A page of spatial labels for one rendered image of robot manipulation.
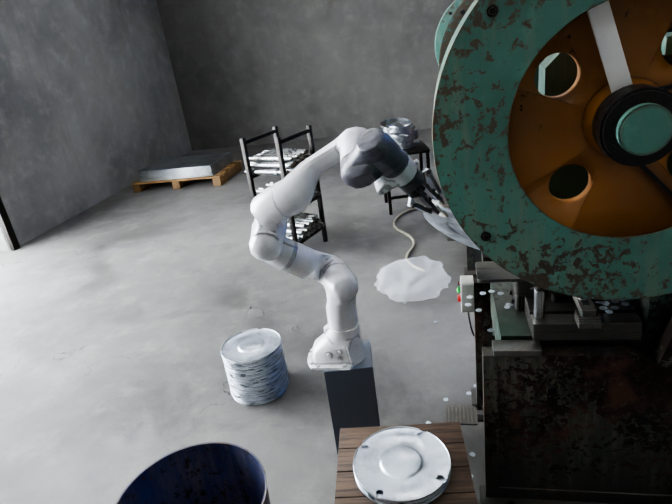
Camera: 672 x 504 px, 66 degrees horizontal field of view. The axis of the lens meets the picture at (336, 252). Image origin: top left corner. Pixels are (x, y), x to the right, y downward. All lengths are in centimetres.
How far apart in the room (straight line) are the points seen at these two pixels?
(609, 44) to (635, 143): 20
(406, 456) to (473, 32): 118
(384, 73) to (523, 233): 715
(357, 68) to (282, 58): 117
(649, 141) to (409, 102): 724
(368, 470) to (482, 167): 95
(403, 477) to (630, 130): 108
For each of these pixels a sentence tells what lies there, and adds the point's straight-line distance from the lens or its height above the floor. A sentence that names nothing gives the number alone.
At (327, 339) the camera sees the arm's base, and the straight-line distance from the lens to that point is 194.
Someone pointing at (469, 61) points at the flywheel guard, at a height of 149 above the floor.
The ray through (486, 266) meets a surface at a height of 78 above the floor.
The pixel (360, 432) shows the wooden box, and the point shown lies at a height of 35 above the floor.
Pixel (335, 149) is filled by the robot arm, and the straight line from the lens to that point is 152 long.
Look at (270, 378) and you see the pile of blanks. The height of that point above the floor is 12.
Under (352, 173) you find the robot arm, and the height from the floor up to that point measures 123.
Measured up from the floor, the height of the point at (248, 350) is 25.
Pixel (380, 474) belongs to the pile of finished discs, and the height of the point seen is 38.
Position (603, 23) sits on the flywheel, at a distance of 123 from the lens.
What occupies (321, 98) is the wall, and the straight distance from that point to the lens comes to 850.
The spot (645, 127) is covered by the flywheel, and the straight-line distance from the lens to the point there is 120.
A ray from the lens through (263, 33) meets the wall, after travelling 865.
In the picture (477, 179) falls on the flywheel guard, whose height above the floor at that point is 124.
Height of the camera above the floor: 159
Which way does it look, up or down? 23 degrees down
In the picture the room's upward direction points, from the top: 8 degrees counter-clockwise
